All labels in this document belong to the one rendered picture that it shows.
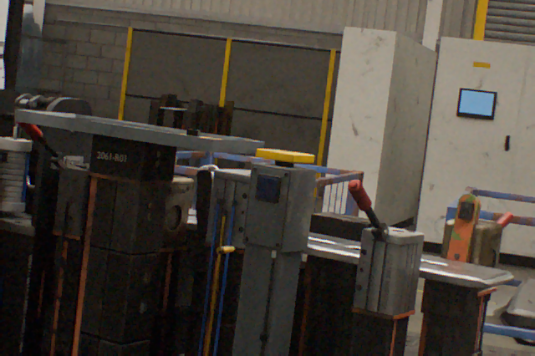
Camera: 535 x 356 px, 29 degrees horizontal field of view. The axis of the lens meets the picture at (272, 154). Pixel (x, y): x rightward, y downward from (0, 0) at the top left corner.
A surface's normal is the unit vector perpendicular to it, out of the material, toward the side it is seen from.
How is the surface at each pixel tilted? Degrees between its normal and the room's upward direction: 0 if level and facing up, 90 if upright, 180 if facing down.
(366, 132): 90
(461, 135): 90
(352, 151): 90
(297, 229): 90
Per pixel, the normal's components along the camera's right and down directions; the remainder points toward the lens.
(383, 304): -0.51, -0.02
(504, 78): -0.25, 0.02
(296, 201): 0.85, 0.13
